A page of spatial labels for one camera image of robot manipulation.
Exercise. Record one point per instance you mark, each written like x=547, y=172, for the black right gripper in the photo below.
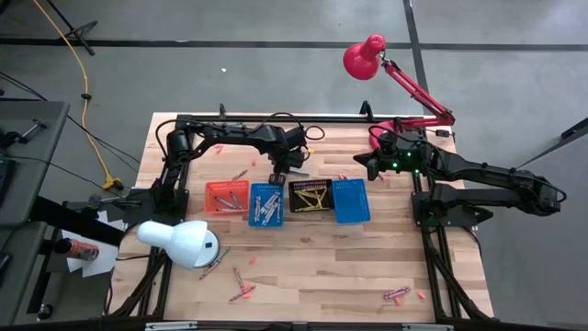
x=404, y=154

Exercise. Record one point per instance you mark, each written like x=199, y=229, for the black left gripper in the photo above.
x=287, y=156

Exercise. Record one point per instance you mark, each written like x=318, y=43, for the blue plastic basket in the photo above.
x=252, y=186
x=351, y=202

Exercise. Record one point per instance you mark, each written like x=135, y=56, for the black plastic basket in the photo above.
x=325, y=184

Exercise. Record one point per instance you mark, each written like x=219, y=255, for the orange plastic basket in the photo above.
x=211, y=186

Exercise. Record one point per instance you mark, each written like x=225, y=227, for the blue-green crayon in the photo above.
x=219, y=258

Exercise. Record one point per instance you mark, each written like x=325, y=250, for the red desk lamp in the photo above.
x=363, y=60

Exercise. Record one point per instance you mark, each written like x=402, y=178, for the pink crayon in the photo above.
x=395, y=295

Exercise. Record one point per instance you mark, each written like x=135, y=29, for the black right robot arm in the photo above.
x=496, y=177

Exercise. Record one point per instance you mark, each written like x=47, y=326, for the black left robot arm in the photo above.
x=229, y=133

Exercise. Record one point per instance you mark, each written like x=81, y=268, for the white desk lamp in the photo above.
x=179, y=241

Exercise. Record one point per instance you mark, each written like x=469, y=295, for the white paper sheets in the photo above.
x=103, y=264

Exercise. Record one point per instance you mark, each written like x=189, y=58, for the orange spray can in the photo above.
x=80, y=250

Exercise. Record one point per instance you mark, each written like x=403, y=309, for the black metal beam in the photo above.
x=69, y=218

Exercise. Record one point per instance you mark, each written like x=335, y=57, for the black metal pole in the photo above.
x=576, y=130

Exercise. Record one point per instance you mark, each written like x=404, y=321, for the grey side table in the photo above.
x=32, y=174

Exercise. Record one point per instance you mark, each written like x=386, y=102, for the black tripod stand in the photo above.
x=73, y=31

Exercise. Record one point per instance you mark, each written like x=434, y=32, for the black clamp tool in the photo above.
x=14, y=137

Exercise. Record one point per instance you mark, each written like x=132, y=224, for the black caster wheel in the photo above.
x=44, y=311

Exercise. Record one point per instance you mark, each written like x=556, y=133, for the grey bench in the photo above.
x=18, y=276

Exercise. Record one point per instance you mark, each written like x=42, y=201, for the black metal table frame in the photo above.
x=331, y=118

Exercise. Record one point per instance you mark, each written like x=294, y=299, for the silver metal bracket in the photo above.
x=427, y=327
x=170, y=326

